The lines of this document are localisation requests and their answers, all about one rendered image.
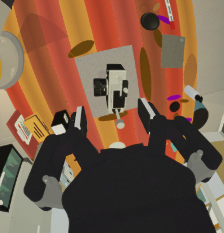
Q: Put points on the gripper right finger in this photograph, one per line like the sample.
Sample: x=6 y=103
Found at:
x=195 y=138

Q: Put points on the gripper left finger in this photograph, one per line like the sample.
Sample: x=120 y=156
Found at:
x=53 y=153

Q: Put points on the grey wind lever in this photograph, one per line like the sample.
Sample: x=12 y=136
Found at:
x=120 y=123

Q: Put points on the cream speed dial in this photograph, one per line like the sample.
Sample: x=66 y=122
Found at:
x=125 y=89

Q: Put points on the white ruler with red end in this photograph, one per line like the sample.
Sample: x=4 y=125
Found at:
x=170 y=13

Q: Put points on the small teal piece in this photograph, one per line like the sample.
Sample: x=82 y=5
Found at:
x=173 y=147

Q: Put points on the grey drawer unit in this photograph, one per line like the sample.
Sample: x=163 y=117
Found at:
x=67 y=174

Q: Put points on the black and white film box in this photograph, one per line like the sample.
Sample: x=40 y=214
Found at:
x=59 y=123

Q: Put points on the yellow striped box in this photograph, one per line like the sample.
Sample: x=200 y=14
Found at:
x=36 y=126

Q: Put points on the small black disc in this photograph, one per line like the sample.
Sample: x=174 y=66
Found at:
x=174 y=106

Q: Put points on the white printed paper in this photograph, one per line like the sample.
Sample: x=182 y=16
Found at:
x=23 y=128

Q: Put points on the white bottle with black cap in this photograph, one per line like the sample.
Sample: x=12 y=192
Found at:
x=191 y=92

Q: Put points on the black cabinet with glass door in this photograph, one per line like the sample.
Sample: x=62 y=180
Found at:
x=7 y=176

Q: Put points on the cream round object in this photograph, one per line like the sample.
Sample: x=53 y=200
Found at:
x=117 y=145

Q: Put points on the grey speckled card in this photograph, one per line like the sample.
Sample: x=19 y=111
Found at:
x=173 y=51

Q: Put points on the grey speckled mat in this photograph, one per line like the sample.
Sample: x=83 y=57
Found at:
x=87 y=67

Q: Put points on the black camera lens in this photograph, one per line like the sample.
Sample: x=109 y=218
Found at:
x=99 y=87

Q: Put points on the cream and black camera body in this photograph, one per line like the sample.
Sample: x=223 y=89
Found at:
x=114 y=84

